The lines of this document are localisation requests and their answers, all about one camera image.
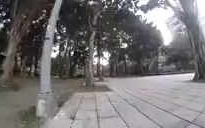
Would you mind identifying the bare dirt ground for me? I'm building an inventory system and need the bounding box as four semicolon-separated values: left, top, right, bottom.
0;73;113;128

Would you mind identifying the thick-trunk tree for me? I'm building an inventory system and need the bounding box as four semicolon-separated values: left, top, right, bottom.
139;0;205;82

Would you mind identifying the white tree trunk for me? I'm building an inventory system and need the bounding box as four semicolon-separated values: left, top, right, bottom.
35;0;64;118

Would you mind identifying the pale leaning tree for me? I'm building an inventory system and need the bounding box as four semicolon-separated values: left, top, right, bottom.
0;0;41;88

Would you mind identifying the grove of trees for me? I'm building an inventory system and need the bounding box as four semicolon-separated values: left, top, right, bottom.
0;0;198;88

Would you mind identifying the grey paved slab path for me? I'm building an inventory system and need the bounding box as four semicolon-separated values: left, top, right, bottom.
48;72;205;128

